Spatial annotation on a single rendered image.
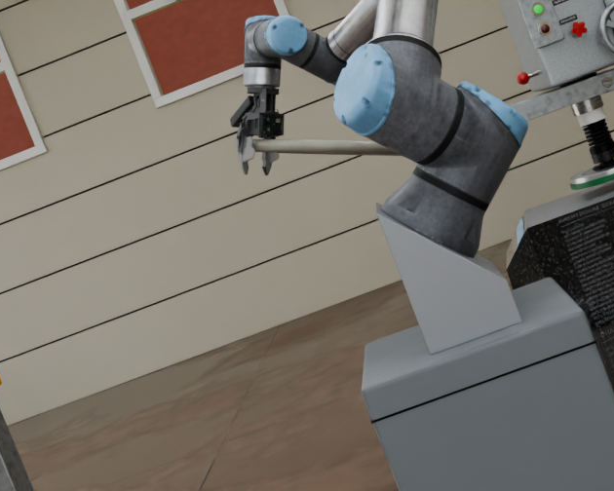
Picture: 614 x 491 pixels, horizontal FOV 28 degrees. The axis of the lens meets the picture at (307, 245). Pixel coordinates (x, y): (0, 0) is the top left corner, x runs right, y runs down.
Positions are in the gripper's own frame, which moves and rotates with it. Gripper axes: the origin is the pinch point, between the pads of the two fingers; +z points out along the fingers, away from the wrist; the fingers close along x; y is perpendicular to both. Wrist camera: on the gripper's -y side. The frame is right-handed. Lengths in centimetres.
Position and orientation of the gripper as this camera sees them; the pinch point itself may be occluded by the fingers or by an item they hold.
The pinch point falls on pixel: (254, 169)
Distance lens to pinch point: 302.5
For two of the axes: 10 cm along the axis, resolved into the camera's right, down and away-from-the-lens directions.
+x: 8.3, -0.1, 5.6
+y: 5.6, 0.7, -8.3
